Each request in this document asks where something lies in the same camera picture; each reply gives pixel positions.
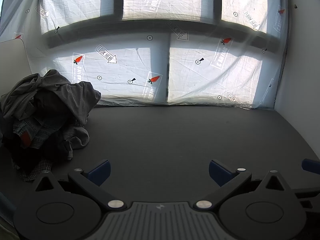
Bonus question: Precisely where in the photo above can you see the dark grey garment on pile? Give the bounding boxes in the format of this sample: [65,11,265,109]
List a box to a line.
[0,69,102,183]

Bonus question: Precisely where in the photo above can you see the white printed plastic curtain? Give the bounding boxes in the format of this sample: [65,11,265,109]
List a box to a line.
[1,0,288,109]

